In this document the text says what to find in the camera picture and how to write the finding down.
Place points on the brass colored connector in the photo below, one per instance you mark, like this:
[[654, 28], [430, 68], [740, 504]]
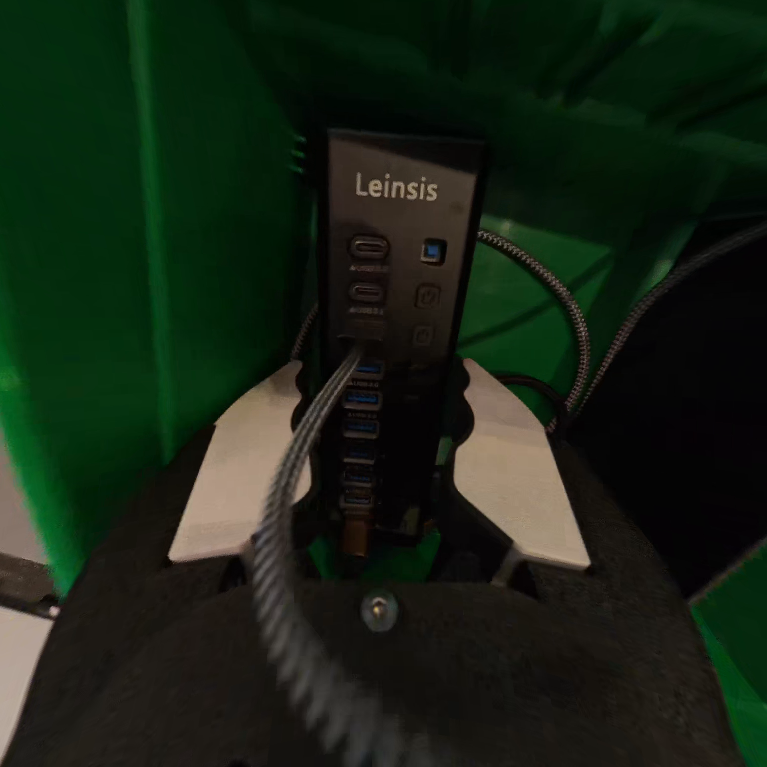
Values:
[[358, 533]]

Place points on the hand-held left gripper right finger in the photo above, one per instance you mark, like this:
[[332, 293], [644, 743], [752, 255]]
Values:
[[515, 491]]

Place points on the black flat panel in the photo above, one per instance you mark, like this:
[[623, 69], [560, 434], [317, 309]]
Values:
[[659, 431]]

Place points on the black usb hub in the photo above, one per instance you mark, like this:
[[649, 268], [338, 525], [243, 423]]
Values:
[[401, 275]]

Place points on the green plastic bin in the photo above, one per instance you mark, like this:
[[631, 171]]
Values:
[[120, 239]]

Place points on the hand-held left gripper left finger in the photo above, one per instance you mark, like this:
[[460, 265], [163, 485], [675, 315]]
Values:
[[227, 479]]

